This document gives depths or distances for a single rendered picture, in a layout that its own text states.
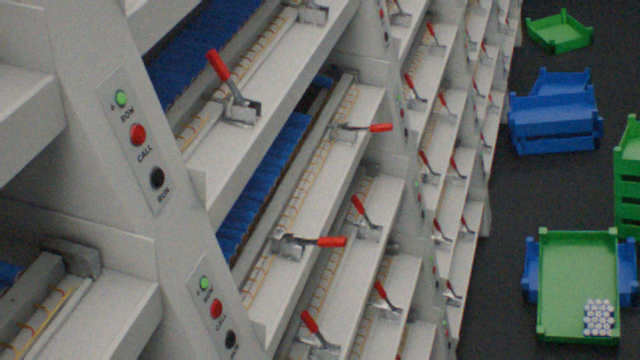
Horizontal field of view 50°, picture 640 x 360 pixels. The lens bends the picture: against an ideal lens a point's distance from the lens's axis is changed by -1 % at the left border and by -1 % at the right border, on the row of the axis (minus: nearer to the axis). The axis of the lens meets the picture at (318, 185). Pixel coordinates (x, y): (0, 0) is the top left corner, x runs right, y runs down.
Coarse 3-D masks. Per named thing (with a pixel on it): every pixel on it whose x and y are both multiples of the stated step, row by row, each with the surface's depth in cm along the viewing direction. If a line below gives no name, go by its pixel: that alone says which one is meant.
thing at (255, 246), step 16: (352, 80) 120; (336, 96) 114; (336, 112) 113; (320, 128) 107; (304, 144) 104; (304, 160) 101; (288, 176) 97; (288, 192) 95; (272, 208) 92; (272, 224) 90; (256, 240) 87; (240, 256) 85; (256, 256) 86; (240, 272) 83; (240, 288) 82; (256, 288) 83
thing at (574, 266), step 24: (552, 240) 198; (576, 240) 195; (600, 240) 193; (552, 264) 194; (576, 264) 192; (600, 264) 190; (552, 288) 191; (576, 288) 189; (600, 288) 187; (552, 312) 188; (576, 312) 186; (552, 336) 181; (576, 336) 178
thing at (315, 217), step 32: (352, 64) 121; (384, 64) 120; (320, 96) 119; (352, 96) 119; (384, 96) 123; (320, 160) 105; (352, 160) 105; (320, 192) 99; (288, 224) 93; (320, 224) 94; (288, 288) 85; (256, 320) 74; (288, 320) 86
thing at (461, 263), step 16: (480, 192) 216; (464, 208) 214; (480, 208) 216; (464, 224) 202; (464, 240) 204; (464, 256) 199; (448, 272) 192; (464, 272) 194; (448, 288) 182; (464, 288) 189; (448, 304) 184
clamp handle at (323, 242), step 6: (294, 234) 87; (294, 240) 88; (300, 240) 88; (306, 240) 87; (312, 240) 87; (318, 240) 87; (324, 240) 86; (330, 240) 86; (336, 240) 86; (342, 240) 85; (318, 246) 86; (324, 246) 86; (330, 246) 86; (336, 246) 85; (342, 246) 85
